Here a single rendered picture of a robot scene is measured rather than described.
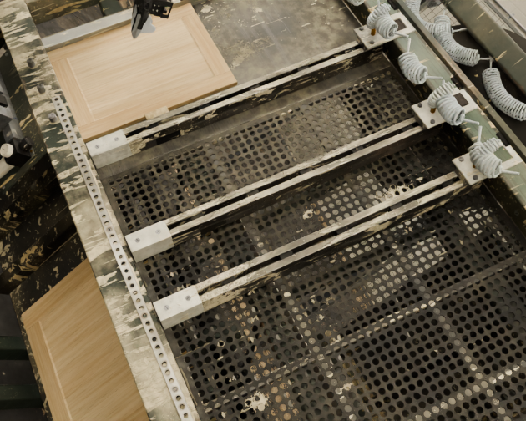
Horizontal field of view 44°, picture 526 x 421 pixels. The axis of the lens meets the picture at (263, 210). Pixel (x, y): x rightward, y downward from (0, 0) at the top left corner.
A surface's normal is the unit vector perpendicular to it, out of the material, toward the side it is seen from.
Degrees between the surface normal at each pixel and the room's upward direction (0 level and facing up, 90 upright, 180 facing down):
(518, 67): 90
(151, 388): 57
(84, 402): 90
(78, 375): 90
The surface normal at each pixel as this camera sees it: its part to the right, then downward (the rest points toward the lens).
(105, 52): -0.02, -0.50
